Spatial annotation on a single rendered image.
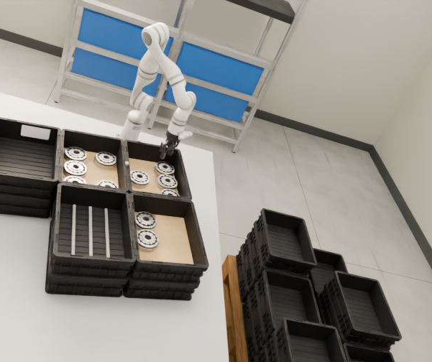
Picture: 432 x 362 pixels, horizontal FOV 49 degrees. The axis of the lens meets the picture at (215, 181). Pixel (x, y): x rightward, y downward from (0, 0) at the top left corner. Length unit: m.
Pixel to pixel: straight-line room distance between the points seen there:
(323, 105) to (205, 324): 3.76
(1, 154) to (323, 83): 3.73
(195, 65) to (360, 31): 1.88
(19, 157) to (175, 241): 0.80
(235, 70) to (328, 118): 1.75
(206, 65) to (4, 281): 2.64
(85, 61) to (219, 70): 1.10
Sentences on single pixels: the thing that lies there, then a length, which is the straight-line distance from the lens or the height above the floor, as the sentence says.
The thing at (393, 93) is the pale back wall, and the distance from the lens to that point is 5.58.
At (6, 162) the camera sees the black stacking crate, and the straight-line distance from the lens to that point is 2.26.
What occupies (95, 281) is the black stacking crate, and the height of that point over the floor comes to 0.80.
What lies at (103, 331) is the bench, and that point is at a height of 0.70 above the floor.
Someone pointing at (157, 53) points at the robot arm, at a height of 1.43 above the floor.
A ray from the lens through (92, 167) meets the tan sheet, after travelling 2.32.
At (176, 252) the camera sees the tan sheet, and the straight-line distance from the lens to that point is 2.04.
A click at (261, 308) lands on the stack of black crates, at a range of 2.66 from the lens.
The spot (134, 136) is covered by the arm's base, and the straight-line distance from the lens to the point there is 2.54.
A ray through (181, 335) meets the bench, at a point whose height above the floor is 0.70.
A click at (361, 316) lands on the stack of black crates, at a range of 2.86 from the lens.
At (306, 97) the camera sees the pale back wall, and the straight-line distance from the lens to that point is 5.30.
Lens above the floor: 2.25
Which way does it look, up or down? 34 degrees down
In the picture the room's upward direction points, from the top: 25 degrees clockwise
